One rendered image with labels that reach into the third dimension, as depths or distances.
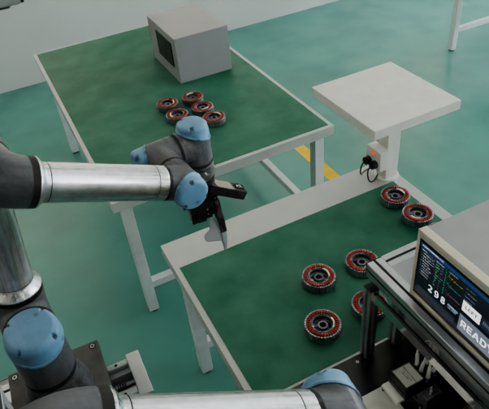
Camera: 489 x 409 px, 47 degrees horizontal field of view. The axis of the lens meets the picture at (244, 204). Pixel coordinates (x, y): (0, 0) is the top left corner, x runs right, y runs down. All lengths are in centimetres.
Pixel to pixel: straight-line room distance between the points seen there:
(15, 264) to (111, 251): 206
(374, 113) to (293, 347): 79
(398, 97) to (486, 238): 84
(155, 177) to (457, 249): 64
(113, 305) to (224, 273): 115
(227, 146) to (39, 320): 155
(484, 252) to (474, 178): 250
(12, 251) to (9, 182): 27
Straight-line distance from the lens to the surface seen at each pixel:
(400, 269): 147
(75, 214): 368
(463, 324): 131
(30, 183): 103
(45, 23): 536
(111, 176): 110
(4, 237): 124
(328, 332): 174
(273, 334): 179
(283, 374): 170
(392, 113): 191
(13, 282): 131
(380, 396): 164
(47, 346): 125
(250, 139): 265
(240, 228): 215
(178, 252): 209
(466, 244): 127
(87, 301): 309
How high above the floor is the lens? 216
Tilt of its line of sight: 39 degrees down
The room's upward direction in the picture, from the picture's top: 6 degrees counter-clockwise
